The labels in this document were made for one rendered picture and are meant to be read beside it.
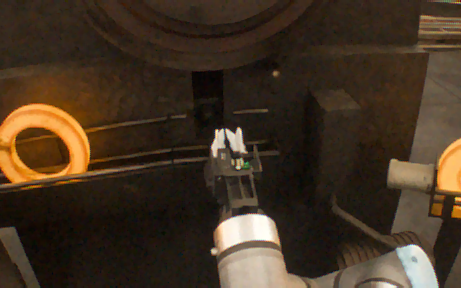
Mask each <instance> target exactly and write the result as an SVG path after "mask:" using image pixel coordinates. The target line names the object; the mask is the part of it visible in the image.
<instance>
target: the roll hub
mask: <svg viewBox="0 0 461 288"><path fill-rule="evenodd" d="M141 1H143V3H144V4H146V5H148V6H149V7H150V8H151V9H154V10H155V11H157V12H158V13H160V14H163V15H164V16H167V17H169V18H171V19H175V20H177V21H180V22H183V23H187V24H197V25H205V26H219V25H228V24H233V23H238V22H241V21H244V20H247V19H250V18H251V17H254V16H258V15H260V14H261V13H263V12H265V11H267V10H268V9H269V8H271V7H274V6H275V5H276V4H278V3H279V2H280V1H281V0H141ZM191 4H201V5H202V7H203V8H204V9H205V11H206V14H205V15H204V17H203V18H202V20H201V21H194V22H192V21H191V19H190V18H189V16H188V14H186V13H187V11H188V9H189V7H190V5H191Z"/></svg>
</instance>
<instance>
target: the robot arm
mask: <svg viewBox="0 0 461 288"><path fill-rule="evenodd" d="M225 141H226V144H227V145H228V147H229V149H228V148H225V145H224V144H225ZM229 153H230V154H229ZM254 159H255V160H254ZM254 159H253V158H252V154H251V153H250V152H247V149H246V147H245V145H244V144H243V139H242V131H241V129H240V128H238V130H237V133H236V135H235V134H234V133H232V132H230V131H229V130H227V129H224V130H223V129H222V130H221V131H220V132H219V133H218V130H216V133H215V139H214V141H213V144H212V146H211V149H210V156H209V158H208V160H207V162H206V164H205V166H204V179H205V182H206V190H211V192H212V194H211V200H213V201H216V202H218V206H219V205H225V206H222V207H221V208H220V209H219V211H220V220H219V227H218V228H217V229H216V231H214V240H215V247H216V248H214V249H212V250H211V253H212V255H217V264H218V271H219V278H220V286H221V288H438V283H437V279H436V275H435V273H434V270H433V269H432V265H431V264H430V261H429V260H428V257H427V256H426V254H425V253H424V252H423V250H421V249H420V247H418V246H415V245H408V246H405V247H402V248H397V249H396V251H393V252H390V253H388V254H384V255H382V256H379V257H376V258H373V259H370V260H367V261H364V262H362V263H360V264H358V265H355V266H352V267H349V268H346V269H343V270H340V271H336V272H333V273H330V274H328V275H325V276H322V277H318V278H314V279H312V278H304V277H301V276H297V275H294V274H288V273H287V270H286V266H285V263H284V259H283V255H282V252H281V247H280V243H279V239H278V235H277V231H276V230H277V228H276V224H275V222H274V221H273V220H272V219H271V218H269V217H267V216H266V213H265V212H264V211H263V210H261V209H259V208H258V207H259V204H258V200H257V196H258V195H260V188H261V180H262V172H263V170H262V166H261V162H260V158H259V153H258V149H257V145H254ZM257 160H258V162H257ZM258 164H259V165H258Z"/></svg>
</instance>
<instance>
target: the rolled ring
mask: <svg viewBox="0 0 461 288"><path fill-rule="evenodd" d="M28 127H43V128H46V129H49V130H51V131H53V132H54V133H57V134H58V135H59V136H60V137H62V139H63V140H64V141H65V143H66V144H67V147H68V149H69V152H70V156H71V161H70V164H69V165H68V167H67V168H66V169H64V170H63V171H61V172H59V173H56V174H52V175H44V174H39V173H36V172H34V171H32V170H31V169H29V168H27V166H25V165H24V163H23V162H22V161H21V159H20V158H19V157H18V156H17V152H16V149H15V138H16V136H17V134H18V133H19V132H20V131H21V130H24V129H25V128H28ZM89 157H90V148H89V143H88V140H87V137H86V133H85V132H84V130H83V129H82V128H81V127H80V124H79V123H78V122H77V121H76V120H74V118H73V117H72V116H70V115H69V113H65V112H64V111H62V110H60V109H59V108H56V107H54V106H51V105H50V106H48V105H43V104H31V105H25V106H22V107H20V108H18V109H16V110H15V111H13V113H11V114H10V116H8V117H7V119H6V120H5V121H4V123H3V124H2V126H1V127H0V167H1V169H2V172H4V173H5V175H6V176H7V177H8V179H9V180H11V182H12V183H17V182H22V181H26V180H27V181H32V180H36V179H42V178H47V177H48V178H52V177H57V176H63V175H68V174H74V173H76V174H79V173H85V172H86V171H87V165H88V162H89Z"/></svg>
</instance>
